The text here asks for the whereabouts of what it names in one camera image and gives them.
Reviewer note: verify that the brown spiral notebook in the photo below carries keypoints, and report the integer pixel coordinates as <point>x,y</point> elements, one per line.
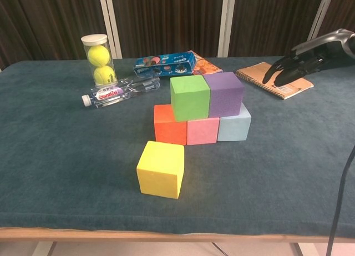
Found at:
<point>255,71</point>

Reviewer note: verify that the green foam cube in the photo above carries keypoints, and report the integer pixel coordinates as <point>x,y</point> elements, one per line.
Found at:
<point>190,99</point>

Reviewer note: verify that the purple foam cube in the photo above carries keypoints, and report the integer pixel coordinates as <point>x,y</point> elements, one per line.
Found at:
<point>226,95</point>

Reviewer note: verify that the clear plastic water bottle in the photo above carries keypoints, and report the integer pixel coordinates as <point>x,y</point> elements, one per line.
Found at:
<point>111,95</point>

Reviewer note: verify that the pink foam cube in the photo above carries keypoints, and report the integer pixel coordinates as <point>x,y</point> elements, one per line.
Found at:
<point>202,132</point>

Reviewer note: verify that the yellow foam cube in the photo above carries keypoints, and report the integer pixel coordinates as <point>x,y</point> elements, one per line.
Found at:
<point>161,170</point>

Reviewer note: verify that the orange cracker box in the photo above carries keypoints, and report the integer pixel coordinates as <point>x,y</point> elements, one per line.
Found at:
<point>206,65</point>

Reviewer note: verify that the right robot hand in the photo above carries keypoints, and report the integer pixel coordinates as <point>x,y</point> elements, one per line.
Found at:
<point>327,56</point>

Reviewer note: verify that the light blue foam cube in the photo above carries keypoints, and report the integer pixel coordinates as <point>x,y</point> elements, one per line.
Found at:
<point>234,129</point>

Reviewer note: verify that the yellow tennis ball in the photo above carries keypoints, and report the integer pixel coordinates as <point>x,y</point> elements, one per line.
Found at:
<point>104,75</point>
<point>98,56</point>

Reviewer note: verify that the orange foam cube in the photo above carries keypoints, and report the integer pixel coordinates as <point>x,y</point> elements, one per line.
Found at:
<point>169,131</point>

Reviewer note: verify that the blue Oreo cookie box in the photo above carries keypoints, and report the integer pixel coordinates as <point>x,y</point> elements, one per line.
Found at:
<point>163,64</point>

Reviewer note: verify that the clear tennis ball tube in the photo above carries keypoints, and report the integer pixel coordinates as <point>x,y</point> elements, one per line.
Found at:
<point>94,40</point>

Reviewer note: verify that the white table leg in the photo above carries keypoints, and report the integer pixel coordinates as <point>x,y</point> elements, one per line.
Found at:
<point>310,250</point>
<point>41,249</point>

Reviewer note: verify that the white frame post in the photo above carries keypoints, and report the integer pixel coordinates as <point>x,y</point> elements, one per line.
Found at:
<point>226,22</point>
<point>109,22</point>
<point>319,17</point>

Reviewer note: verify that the dark blue table cloth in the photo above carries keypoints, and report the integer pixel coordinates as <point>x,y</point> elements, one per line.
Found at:
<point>69,156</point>

